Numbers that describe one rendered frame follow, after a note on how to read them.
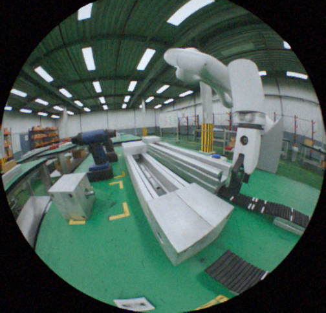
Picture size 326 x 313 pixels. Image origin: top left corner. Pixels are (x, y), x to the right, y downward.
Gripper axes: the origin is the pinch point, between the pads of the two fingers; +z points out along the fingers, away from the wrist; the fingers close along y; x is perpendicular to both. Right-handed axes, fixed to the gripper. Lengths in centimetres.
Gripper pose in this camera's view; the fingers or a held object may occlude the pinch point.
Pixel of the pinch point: (239, 183)
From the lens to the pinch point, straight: 30.8
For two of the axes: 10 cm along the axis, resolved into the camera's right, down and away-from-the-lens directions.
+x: -4.5, -1.9, 8.7
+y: 8.9, -1.5, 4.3
